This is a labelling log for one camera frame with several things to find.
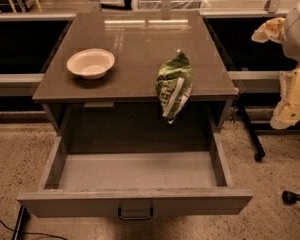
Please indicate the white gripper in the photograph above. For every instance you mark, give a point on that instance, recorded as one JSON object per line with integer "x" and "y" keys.
{"x": 298, "y": 39}

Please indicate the grey top drawer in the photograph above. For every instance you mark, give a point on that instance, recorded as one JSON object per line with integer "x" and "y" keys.
{"x": 129, "y": 163}

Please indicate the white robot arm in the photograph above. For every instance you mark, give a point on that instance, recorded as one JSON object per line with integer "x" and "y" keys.
{"x": 286, "y": 32}

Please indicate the grey drawer cabinet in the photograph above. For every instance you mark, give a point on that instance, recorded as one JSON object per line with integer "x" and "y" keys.
{"x": 141, "y": 43}

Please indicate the green chip bag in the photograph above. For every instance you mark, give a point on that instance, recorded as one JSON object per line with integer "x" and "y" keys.
{"x": 174, "y": 86}

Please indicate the black caster leg right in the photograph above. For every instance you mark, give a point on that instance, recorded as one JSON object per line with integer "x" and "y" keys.
{"x": 290, "y": 197}

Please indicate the white paper bowl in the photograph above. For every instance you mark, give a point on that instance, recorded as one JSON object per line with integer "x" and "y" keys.
{"x": 91, "y": 63}

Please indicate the black caster leg left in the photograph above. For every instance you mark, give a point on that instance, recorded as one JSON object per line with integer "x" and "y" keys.
{"x": 22, "y": 219}

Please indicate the white wire basket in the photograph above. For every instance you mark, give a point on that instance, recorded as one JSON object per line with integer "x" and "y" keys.
{"x": 174, "y": 4}

